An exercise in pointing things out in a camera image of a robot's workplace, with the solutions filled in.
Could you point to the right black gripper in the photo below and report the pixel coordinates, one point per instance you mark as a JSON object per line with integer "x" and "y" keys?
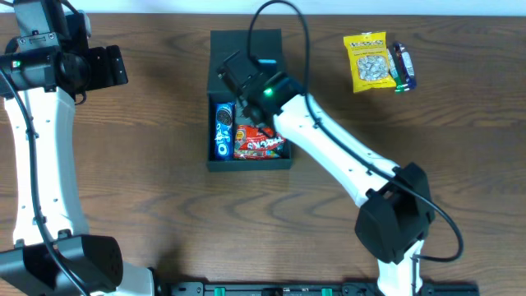
{"x": 237, "y": 71}

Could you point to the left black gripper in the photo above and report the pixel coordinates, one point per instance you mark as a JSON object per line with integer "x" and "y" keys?
{"x": 108, "y": 66}

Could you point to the blue Oreo cookie pack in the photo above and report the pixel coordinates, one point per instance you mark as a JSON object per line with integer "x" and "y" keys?
{"x": 224, "y": 116}

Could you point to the red Hacks candy bag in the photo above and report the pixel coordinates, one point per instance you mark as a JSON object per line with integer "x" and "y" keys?
{"x": 252, "y": 143}

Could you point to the yellow Hacks candy bag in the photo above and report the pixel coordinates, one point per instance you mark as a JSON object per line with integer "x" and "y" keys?
{"x": 369, "y": 63}

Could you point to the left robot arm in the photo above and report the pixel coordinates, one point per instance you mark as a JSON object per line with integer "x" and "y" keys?
{"x": 46, "y": 72}

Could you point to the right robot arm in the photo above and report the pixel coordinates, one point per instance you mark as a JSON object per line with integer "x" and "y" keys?
{"x": 394, "y": 217}

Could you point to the green white candy bar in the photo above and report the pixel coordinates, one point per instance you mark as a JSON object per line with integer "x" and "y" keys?
{"x": 395, "y": 72}

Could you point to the dark blue chocolate bar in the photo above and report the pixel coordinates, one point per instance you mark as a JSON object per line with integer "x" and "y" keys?
{"x": 409, "y": 81}

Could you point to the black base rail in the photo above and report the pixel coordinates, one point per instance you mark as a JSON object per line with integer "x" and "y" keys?
{"x": 345, "y": 289}

